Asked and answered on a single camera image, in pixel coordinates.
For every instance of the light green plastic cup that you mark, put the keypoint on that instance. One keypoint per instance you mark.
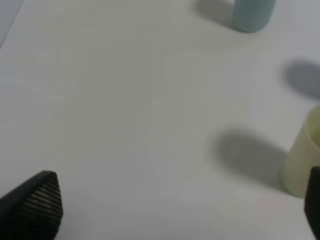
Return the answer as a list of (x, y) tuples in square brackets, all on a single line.
[(303, 156)]

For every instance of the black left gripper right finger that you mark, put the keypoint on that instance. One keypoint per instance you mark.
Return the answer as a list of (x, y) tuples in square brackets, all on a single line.
[(312, 202)]

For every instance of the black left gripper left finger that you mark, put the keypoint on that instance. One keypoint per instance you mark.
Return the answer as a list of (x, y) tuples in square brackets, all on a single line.
[(33, 210)]

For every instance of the teal plastic cup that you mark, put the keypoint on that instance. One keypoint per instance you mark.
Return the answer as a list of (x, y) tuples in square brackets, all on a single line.
[(251, 16)]

